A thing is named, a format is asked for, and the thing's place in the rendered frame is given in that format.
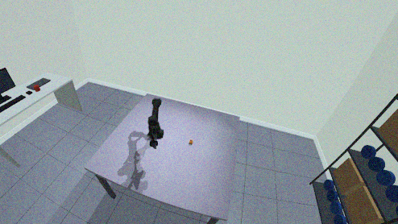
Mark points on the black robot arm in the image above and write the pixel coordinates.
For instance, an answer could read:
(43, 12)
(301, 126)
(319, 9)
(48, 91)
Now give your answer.
(153, 120)

